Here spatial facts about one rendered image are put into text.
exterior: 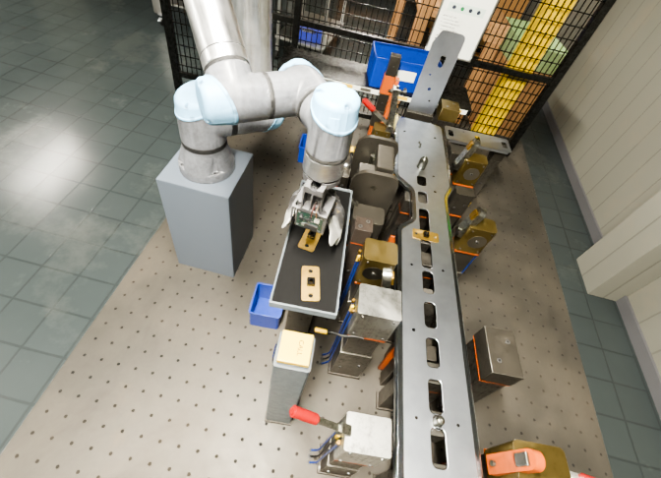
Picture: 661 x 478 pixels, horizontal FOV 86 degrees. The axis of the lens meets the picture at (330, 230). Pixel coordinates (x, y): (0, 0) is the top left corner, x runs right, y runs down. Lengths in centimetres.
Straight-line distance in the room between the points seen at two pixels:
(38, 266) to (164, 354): 136
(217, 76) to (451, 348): 79
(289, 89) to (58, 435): 101
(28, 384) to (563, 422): 208
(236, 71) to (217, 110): 7
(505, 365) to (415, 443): 29
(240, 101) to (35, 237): 209
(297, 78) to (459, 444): 79
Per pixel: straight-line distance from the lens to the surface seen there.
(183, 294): 129
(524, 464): 87
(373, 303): 83
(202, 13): 67
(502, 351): 101
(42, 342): 219
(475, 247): 127
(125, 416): 118
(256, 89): 61
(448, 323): 101
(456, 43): 161
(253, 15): 89
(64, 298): 227
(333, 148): 58
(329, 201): 69
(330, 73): 177
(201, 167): 100
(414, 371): 92
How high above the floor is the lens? 181
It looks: 49 degrees down
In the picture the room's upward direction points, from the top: 15 degrees clockwise
